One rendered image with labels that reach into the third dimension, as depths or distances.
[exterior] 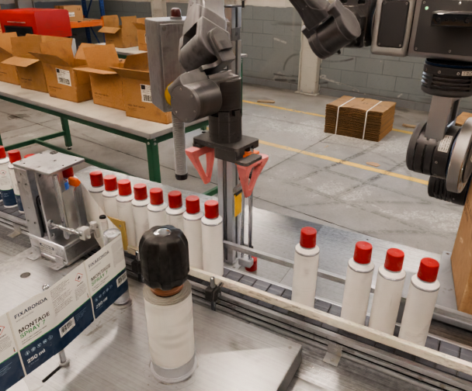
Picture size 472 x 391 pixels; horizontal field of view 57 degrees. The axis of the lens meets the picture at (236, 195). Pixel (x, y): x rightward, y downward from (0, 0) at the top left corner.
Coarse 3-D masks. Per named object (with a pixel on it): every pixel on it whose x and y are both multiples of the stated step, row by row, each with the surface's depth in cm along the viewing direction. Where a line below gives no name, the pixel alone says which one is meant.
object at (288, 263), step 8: (224, 240) 109; (232, 248) 108; (240, 248) 106; (248, 248) 106; (256, 256) 105; (264, 256) 104; (272, 256) 103; (280, 264) 102; (288, 264) 101; (320, 272) 97; (328, 272) 97; (336, 280) 96; (344, 280) 95; (440, 312) 87; (448, 312) 86; (456, 312) 86; (464, 320) 85
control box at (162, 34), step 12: (156, 24) 88; (168, 24) 89; (180, 24) 90; (228, 24) 94; (156, 36) 90; (168, 36) 90; (180, 36) 91; (156, 48) 91; (168, 48) 90; (156, 60) 93; (168, 60) 91; (156, 72) 95; (168, 72) 92; (180, 72) 94; (156, 84) 96; (168, 84) 94; (156, 96) 98; (168, 96) 94; (168, 108) 96
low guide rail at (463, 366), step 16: (192, 272) 107; (208, 272) 105; (240, 288) 101; (272, 304) 98; (288, 304) 95; (320, 320) 93; (336, 320) 90; (368, 336) 88; (384, 336) 86; (416, 352) 84; (432, 352) 82; (464, 368) 80
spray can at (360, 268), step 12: (360, 252) 84; (348, 264) 87; (360, 264) 85; (372, 264) 86; (348, 276) 87; (360, 276) 85; (372, 276) 86; (348, 288) 88; (360, 288) 86; (348, 300) 89; (360, 300) 88; (348, 312) 90; (360, 312) 89
